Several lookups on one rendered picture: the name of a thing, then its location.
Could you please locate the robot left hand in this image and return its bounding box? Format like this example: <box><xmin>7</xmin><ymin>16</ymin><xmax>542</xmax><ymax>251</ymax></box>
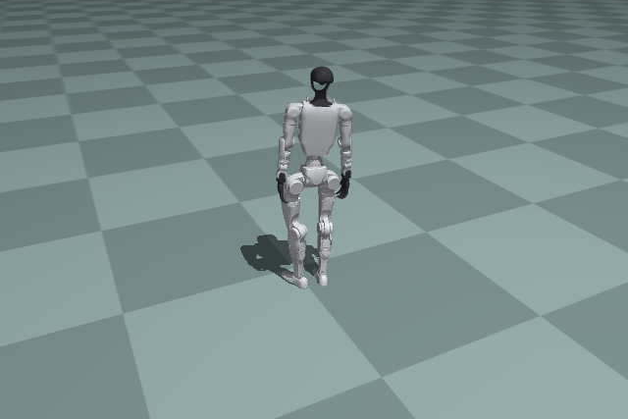
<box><xmin>276</xmin><ymin>173</ymin><xmax>288</xmax><ymax>203</ymax></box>

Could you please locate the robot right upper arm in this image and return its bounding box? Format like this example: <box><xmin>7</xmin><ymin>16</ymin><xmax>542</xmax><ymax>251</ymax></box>
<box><xmin>338</xmin><ymin>104</ymin><xmax>352</xmax><ymax>148</ymax></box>

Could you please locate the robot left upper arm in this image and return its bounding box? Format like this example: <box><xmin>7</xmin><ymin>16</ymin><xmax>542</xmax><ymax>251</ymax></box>
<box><xmin>281</xmin><ymin>103</ymin><xmax>303</xmax><ymax>149</ymax></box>

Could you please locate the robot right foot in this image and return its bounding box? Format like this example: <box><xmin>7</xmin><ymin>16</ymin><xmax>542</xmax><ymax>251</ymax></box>
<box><xmin>313</xmin><ymin>267</ymin><xmax>328</xmax><ymax>286</ymax></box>

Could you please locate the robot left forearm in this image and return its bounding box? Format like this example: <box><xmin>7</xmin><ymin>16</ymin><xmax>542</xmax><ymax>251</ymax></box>
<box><xmin>277</xmin><ymin>137</ymin><xmax>290</xmax><ymax>178</ymax></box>

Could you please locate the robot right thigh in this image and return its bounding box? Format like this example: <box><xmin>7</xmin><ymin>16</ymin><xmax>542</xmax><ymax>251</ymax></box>
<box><xmin>317</xmin><ymin>170</ymin><xmax>340</xmax><ymax>236</ymax></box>

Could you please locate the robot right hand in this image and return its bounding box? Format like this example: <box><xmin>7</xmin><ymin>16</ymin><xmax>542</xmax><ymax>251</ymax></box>
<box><xmin>336</xmin><ymin>170</ymin><xmax>351</xmax><ymax>199</ymax></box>

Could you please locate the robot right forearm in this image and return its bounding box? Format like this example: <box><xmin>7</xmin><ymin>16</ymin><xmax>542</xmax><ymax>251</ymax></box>
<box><xmin>340</xmin><ymin>139</ymin><xmax>352</xmax><ymax>176</ymax></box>

